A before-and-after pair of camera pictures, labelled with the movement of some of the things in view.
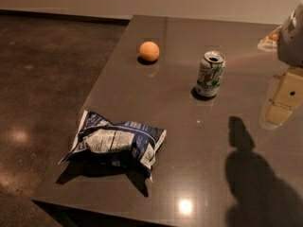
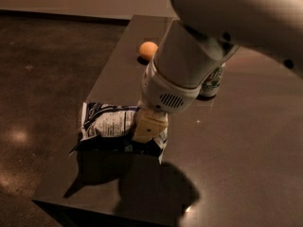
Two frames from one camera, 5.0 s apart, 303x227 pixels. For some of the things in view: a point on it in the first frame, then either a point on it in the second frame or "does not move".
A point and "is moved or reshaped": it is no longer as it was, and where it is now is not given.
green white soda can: [211, 72] does not move
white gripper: [292, 40] → [162, 96]
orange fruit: [150, 51] does not move
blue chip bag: [118, 145] is moved or reshaped
